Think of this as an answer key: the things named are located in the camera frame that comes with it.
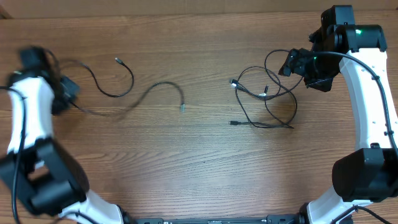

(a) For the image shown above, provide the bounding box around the black cable bundle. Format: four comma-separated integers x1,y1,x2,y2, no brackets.
228,49,304,129

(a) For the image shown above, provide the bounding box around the separated black usb cable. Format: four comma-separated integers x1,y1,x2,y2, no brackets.
58,57,187,118

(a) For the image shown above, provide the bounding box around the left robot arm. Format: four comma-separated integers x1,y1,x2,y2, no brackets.
1,46,133,223

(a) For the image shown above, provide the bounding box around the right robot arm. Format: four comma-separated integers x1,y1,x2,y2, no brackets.
279,5,397,223

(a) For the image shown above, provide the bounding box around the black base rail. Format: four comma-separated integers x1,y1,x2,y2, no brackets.
129,214,302,224

